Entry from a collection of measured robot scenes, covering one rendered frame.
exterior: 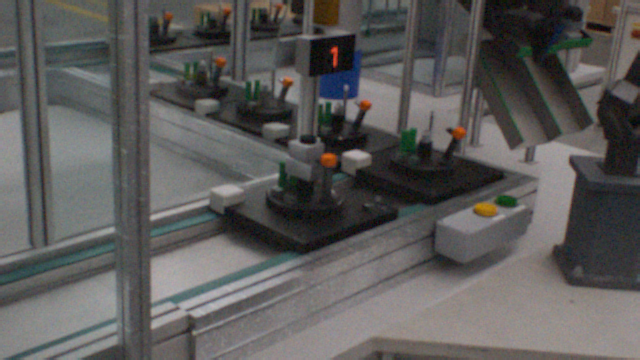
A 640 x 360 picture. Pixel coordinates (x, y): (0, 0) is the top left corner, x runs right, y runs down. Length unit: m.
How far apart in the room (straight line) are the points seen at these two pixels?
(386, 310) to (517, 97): 0.74
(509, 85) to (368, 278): 0.73
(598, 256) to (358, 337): 0.49
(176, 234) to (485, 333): 0.53
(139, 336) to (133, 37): 0.36
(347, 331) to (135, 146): 0.53
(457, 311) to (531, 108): 0.68
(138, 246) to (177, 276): 0.35
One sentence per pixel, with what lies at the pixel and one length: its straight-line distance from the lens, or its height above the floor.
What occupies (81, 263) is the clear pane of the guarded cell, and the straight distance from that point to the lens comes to 0.94.
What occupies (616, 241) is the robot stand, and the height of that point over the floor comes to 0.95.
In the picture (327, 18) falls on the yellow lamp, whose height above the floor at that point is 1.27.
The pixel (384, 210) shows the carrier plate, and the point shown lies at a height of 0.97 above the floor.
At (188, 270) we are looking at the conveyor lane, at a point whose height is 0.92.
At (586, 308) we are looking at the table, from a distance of 1.48.
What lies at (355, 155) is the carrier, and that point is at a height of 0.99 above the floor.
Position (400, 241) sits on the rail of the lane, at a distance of 1.40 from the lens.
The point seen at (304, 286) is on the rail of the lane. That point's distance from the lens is 1.26.
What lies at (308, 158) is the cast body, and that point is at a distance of 1.40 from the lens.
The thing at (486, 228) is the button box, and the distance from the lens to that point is 1.48.
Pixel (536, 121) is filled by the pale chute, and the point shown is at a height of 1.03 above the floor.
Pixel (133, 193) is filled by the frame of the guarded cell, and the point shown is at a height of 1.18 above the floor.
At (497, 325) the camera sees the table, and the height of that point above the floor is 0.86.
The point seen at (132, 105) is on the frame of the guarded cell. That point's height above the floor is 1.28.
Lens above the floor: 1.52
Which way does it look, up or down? 20 degrees down
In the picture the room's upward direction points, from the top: 4 degrees clockwise
